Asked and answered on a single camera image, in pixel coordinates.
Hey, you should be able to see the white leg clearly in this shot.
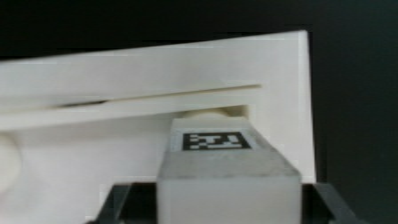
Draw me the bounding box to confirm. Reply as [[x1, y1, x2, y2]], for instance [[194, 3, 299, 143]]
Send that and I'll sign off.
[[157, 109, 302, 224]]

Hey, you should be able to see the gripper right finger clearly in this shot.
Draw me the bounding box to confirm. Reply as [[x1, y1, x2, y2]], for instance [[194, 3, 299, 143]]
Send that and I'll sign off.
[[300, 183, 363, 224]]

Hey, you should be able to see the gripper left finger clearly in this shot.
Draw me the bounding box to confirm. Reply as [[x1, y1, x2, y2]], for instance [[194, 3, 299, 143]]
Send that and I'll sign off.
[[87, 183, 158, 224]]

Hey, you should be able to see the white square tabletop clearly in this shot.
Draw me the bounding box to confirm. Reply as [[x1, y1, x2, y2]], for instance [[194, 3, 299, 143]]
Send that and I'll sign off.
[[0, 31, 316, 224]]

